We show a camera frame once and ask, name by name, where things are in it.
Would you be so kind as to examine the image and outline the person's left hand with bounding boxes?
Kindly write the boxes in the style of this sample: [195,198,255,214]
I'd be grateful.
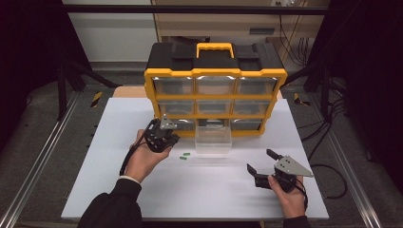
[125,128,174,184]

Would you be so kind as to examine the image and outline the single clear plastic drawer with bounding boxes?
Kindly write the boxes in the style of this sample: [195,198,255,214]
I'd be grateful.
[194,125,233,155]

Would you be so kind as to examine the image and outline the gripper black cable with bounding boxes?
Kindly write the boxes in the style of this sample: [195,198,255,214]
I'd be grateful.
[119,126,153,177]
[296,177,309,212]

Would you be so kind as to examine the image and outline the brown wooden board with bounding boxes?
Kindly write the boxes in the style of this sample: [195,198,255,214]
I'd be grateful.
[113,85,148,99]

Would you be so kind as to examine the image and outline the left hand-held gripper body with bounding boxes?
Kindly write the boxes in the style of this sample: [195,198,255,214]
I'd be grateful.
[144,114,179,154]

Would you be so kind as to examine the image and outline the set of clear drawers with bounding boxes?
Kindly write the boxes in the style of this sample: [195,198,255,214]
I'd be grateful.
[151,75,278,132]

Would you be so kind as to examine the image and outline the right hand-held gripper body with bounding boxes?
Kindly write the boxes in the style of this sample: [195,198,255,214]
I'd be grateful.
[269,154,315,194]

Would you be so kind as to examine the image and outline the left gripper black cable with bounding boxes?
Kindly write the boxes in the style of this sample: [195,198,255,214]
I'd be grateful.
[119,126,153,177]

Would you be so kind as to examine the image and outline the person's right hand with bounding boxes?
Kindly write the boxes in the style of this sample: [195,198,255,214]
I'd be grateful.
[267,175,308,219]

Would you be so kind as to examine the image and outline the yellow black hazard tape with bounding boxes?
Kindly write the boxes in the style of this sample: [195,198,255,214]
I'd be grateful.
[90,91,104,108]
[293,92,312,107]

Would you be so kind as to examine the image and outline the aluminium floor rail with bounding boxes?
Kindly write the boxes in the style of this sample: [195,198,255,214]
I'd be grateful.
[308,94,385,228]
[0,91,81,228]

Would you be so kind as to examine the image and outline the black overhead frame bar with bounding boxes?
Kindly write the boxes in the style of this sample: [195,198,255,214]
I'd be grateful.
[63,4,329,16]

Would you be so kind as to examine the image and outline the light wooden cabinet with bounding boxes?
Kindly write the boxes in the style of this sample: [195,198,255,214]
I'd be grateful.
[151,0,331,45]

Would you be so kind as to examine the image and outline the black floor cable bundle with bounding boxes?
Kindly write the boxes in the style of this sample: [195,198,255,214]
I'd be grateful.
[300,98,349,200]

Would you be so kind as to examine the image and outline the yellow black organizer cabinet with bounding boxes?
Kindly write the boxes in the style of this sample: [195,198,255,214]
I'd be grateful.
[144,42,289,138]

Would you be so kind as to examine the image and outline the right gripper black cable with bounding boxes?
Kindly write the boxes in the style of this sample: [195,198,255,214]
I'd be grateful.
[296,177,309,212]

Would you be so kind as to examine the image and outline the black metal stand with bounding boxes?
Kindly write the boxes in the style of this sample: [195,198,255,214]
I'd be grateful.
[284,61,347,119]
[56,60,122,122]

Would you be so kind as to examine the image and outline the hanging black cables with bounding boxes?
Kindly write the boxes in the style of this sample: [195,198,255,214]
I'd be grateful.
[278,13,314,67]

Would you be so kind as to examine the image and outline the black curtain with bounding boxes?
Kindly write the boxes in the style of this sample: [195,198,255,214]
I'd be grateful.
[305,0,403,186]
[0,0,93,155]

